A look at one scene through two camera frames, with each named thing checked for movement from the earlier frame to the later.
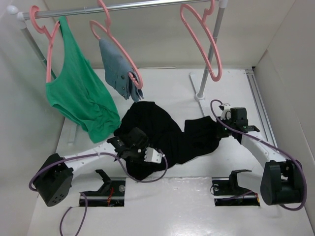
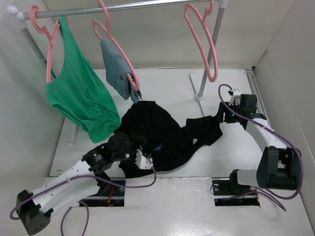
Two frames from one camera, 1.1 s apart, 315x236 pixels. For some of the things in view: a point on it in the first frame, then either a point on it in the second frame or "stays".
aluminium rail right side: (261, 107) stays
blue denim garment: (117, 69) stays
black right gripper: (220, 133) → (223, 109)
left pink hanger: (40, 30) stays
